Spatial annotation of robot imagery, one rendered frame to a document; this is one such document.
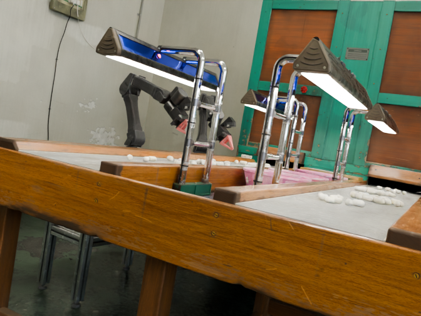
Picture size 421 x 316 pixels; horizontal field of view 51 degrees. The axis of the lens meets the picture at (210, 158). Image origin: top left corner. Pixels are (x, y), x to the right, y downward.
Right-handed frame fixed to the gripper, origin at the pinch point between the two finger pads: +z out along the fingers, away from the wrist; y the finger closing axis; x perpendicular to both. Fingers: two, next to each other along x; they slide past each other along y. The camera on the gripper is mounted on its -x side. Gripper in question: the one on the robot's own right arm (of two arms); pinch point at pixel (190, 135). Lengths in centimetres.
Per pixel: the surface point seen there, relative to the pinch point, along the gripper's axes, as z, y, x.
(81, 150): 6, -67, 9
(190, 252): 62, -95, -21
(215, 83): 4.9, -29.2, -31.7
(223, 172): 34.4, -32.2, -14.4
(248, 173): 38.2, -23.3, -18.9
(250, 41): -109, 189, -26
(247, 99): 2.3, 10.7, -28.7
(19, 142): 5, -91, 9
